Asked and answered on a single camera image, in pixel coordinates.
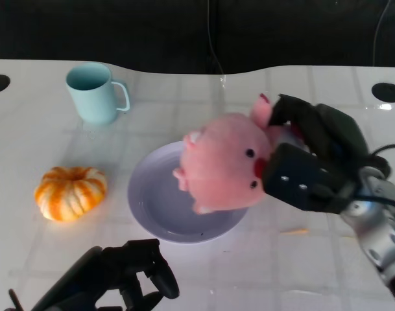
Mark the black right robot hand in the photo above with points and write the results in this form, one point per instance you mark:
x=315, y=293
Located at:
x=294, y=175

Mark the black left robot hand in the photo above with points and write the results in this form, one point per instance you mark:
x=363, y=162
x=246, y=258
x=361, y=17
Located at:
x=103, y=269

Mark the pink plush doll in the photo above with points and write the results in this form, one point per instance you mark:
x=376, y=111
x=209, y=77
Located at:
x=223, y=155

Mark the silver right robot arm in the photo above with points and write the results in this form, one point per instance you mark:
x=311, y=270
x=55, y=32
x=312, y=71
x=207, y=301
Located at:
x=378, y=220

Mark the purple round plate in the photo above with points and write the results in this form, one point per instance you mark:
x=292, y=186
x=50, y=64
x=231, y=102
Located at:
x=158, y=201

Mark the orange white striped pumpkin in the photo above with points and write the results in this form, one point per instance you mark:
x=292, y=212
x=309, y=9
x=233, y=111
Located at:
x=70, y=194

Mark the light blue mug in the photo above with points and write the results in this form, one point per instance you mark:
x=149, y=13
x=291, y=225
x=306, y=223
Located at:
x=93, y=100

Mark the black backdrop cloth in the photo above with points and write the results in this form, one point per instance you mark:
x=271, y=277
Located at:
x=119, y=32

